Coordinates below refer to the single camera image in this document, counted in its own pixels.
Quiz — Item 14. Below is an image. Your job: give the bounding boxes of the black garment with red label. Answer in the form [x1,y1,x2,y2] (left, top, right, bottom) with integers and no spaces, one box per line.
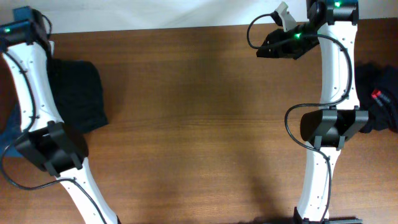
[355,63,397,134]

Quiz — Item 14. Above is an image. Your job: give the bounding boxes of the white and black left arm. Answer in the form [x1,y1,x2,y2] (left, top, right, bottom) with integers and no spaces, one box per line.
[1,6,119,223]

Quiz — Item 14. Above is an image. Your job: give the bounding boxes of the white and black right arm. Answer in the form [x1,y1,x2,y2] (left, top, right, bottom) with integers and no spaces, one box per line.
[255,1,369,223]

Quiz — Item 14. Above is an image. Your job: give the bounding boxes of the folded blue denim jeans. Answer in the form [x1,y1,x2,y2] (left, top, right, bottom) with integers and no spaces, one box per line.
[1,104,21,152]

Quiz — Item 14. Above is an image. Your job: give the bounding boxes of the black trousers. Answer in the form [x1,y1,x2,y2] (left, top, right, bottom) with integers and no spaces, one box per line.
[47,58,109,134]

